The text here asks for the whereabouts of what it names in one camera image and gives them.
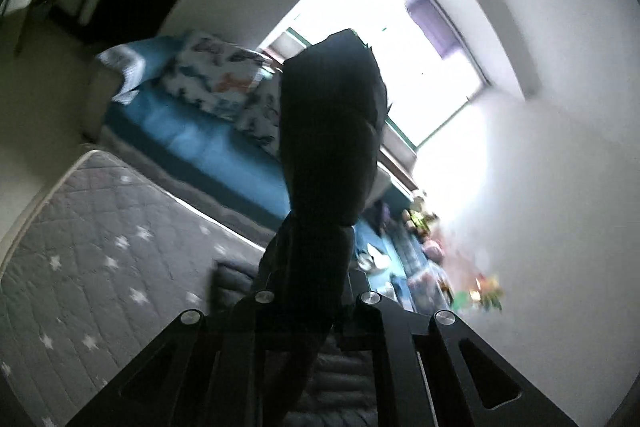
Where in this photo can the grey star quilted mattress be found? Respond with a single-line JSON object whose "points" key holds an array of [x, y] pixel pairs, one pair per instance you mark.
{"points": [[100, 232]]}

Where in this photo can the clear plastic bag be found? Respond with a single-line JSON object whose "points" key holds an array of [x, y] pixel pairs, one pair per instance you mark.
{"points": [[427, 289]]}

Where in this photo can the pink plush toy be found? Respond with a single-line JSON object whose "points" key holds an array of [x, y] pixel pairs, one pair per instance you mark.
{"points": [[434, 251]]}

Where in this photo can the purple cloth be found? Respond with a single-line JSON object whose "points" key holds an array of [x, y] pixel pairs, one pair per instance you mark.
{"points": [[384, 217]]}

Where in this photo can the white quilted cloth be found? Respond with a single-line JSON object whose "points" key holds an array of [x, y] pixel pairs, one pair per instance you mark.
{"points": [[125, 67]]}

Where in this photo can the black and white plush toy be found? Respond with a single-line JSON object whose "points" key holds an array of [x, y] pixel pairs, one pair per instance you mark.
{"points": [[417, 203]]}

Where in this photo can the purple window blind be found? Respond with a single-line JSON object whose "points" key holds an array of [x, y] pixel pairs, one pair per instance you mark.
{"points": [[430, 17]]}

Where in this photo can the butterfly print pillow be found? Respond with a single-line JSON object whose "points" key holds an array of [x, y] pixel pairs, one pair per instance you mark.
{"points": [[262, 117], [215, 72]]}

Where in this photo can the brown bear plush toy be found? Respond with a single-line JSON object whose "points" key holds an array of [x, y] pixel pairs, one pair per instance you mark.
{"points": [[422, 222]]}

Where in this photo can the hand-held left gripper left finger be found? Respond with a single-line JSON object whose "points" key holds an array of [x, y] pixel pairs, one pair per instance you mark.
{"points": [[195, 342]]}

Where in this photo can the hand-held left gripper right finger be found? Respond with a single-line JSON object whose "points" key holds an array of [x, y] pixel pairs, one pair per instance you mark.
{"points": [[380, 332]]}

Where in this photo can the black puffer jacket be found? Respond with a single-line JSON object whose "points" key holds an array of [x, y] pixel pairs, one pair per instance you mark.
{"points": [[325, 132]]}

